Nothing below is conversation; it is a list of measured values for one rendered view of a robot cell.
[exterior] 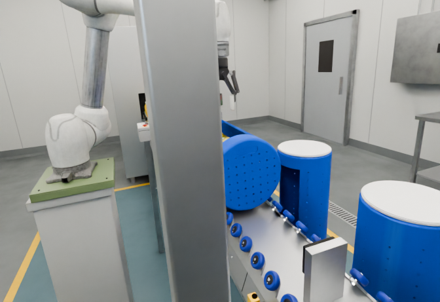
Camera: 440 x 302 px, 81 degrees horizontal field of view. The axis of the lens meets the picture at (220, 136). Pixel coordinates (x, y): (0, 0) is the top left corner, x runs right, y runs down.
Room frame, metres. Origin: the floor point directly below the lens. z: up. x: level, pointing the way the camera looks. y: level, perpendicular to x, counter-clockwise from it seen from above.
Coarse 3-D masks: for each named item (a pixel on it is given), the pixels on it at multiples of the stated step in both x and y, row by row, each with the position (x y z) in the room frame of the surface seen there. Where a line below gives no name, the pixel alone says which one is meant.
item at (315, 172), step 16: (288, 160) 1.25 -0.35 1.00; (304, 160) 1.20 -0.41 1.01; (320, 160) 1.20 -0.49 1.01; (288, 176) 1.46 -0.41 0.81; (304, 176) 1.20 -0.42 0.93; (320, 176) 1.20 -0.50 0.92; (288, 192) 1.46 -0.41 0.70; (304, 192) 1.20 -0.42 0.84; (320, 192) 1.20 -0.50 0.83; (288, 208) 1.46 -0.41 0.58; (304, 208) 1.20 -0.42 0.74; (320, 208) 1.21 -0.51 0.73; (304, 224) 1.20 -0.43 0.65; (320, 224) 1.21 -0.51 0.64
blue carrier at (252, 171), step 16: (224, 128) 1.47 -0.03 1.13; (224, 144) 0.89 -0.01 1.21; (240, 144) 0.86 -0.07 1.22; (256, 144) 0.88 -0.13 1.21; (224, 160) 0.84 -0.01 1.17; (240, 160) 0.86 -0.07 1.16; (256, 160) 0.88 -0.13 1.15; (272, 160) 0.91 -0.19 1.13; (240, 176) 0.86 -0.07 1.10; (256, 176) 0.88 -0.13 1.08; (272, 176) 0.91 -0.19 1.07; (240, 192) 0.86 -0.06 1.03; (256, 192) 0.88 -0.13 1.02; (272, 192) 0.91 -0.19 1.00; (240, 208) 0.86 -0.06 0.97
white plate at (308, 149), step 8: (280, 144) 1.40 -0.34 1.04; (288, 144) 1.40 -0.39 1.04; (296, 144) 1.39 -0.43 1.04; (304, 144) 1.38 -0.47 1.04; (312, 144) 1.37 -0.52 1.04; (320, 144) 1.36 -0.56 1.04; (288, 152) 1.26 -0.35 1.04; (296, 152) 1.26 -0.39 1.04; (304, 152) 1.25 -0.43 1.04; (312, 152) 1.24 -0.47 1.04; (320, 152) 1.24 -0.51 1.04; (328, 152) 1.24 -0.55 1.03
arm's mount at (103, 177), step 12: (48, 168) 1.20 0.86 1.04; (96, 168) 1.18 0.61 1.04; (108, 168) 1.17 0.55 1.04; (72, 180) 1.05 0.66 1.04; (84, 180) 1.05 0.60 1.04; (96, 180) 1.04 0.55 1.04; (108, 180) 1.04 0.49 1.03; (36, 192) 0.95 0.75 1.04; (48, 192) 0.96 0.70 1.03; (60, 192) 0.97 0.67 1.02; (72, 192) 0.98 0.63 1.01; (84, 192) 1.00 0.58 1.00
